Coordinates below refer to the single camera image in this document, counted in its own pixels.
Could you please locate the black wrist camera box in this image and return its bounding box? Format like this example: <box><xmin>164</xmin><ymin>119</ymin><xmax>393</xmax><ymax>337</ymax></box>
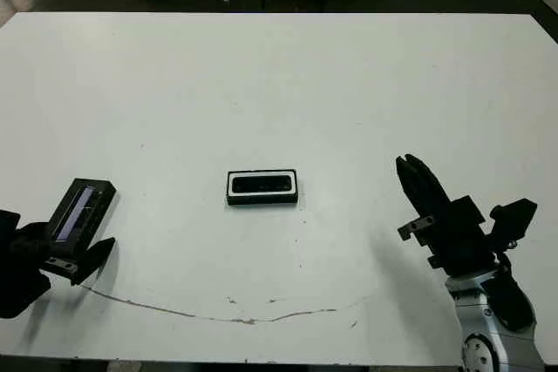
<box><xmin>490</xmin><ymin>198</ymin><xmax>538</xmax><ymax>254</ymax></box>
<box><xmin>0</xmin><ymin>209</ymin><xmax>22</xmax><ymax>238</ymax></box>

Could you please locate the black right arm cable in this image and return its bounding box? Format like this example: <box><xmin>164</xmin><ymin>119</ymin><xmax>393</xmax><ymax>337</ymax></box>
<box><xmin>496</xmin><ymin>249</ymin><xmax>518</xmax><ymax>273</ymax></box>

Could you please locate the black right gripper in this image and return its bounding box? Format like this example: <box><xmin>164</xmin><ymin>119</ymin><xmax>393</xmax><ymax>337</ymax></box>
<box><xmin>395</xmin><ymin>153</ymin><xmax>498</xmax><ymax>278</ymax></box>

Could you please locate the black printed box lid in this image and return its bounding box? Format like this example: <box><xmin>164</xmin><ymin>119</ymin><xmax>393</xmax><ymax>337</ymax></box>
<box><xmin>46</xmin><ymin>178</ymin><xmax>119</xmax><ymax>260</ymax></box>

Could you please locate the black box base white insert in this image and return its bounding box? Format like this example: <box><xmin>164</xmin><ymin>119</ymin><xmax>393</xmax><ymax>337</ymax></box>
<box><xmin>225</xmin><ymin>168</ymin><xmax>300</xmax><ymax>206</ymax></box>

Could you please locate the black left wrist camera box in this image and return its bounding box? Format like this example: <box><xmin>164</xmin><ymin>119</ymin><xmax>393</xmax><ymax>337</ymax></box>
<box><xmin>0</xmin><ymin>209</ymin><xmax>22</xmax><ymax>238</ymax></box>

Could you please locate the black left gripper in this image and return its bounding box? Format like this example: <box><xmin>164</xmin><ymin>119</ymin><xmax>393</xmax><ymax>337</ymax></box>
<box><xmin>0</xmin><ymin>221</ymin><xmax>115</xmax><ymax>319</ymax></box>

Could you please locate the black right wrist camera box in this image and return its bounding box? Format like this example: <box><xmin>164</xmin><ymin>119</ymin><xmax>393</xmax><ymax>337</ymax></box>
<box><xmin>490</xmin><ymin>198</ymin><xmax>538</xmax><ymax>254</ymax></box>

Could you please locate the slim black camera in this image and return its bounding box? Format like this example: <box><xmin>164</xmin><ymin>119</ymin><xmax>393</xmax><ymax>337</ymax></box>
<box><xmin>232</xmin><ymin>174</ymin><xmax>292</xmax><ymax>194</ymax></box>

